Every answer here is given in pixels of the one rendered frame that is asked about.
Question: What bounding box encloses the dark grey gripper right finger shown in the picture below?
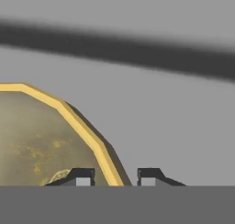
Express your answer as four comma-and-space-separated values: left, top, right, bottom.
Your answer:
136, 167, 187, 187

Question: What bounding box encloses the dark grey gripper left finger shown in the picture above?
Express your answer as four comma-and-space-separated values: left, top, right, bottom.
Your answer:
44, 167, 96, 187

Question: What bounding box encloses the yellow-rimmed olive bowl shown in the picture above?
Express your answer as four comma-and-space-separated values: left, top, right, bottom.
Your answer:
0, 82, 133, 187

